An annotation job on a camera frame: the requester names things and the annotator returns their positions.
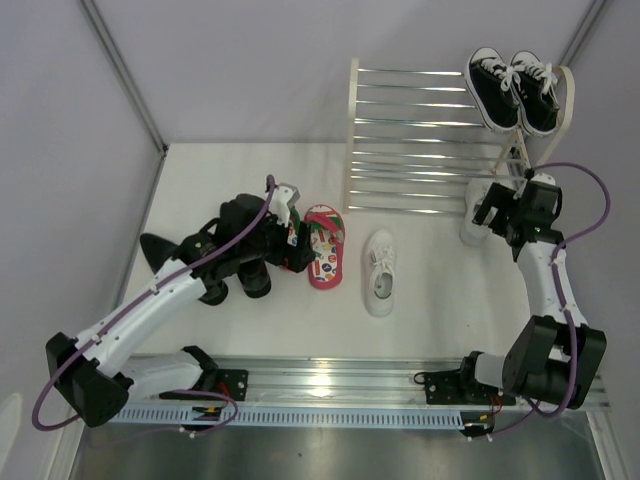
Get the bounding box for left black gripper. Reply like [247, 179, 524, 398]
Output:
[238, 210, 315, 274]

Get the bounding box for red green flip-flop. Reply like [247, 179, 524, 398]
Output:
[304, 204, 346, 290]
[280, 208, 315, 273]

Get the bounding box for white sneaker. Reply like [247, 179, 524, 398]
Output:
[459, 178, 493, 247]
[362, 229, 396, 318]

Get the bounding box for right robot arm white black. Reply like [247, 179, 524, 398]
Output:
[456, 173, 607, 417]

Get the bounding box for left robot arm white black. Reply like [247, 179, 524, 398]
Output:
[45, 184, 314, 427]

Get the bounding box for cream shoe rack chrome bars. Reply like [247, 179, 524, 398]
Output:
[342, 58, 576, 216]

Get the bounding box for right black canvas sneaker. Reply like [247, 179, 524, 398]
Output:
[510, 51, 560, 137]

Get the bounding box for black canvas sneaker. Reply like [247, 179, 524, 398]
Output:
[510, 51, 560, 137]
[464, 47, 519, 133]

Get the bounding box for left black canvas sneaker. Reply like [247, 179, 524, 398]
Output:
[464, 47, 519, 133]

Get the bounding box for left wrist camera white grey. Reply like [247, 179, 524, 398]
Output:
[269, 183, 300, 226]

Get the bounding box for aluminium mounting rail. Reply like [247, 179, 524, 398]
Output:
[124, 353, 611, 414]

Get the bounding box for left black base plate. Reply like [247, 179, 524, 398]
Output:
[213, 369, 249, 402]

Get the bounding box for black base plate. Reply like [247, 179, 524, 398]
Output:
[213, 369, 249, 402]
[424, 370, 464, 405]

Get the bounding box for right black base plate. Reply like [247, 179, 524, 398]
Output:
[424, 370, 464, 405]

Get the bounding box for slotted grey cable duct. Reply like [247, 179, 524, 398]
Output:
[112, 405, 491, 431]

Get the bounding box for right aluminium frame post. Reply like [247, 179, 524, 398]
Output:
[556, 0, 613, 68]

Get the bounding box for aluminium frame post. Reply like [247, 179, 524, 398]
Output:
[556, 0, 613, 68]
[77, 0, 168, 157]

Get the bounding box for left aluminium frame post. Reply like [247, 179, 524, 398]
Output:
[77, 0, 168, 157]

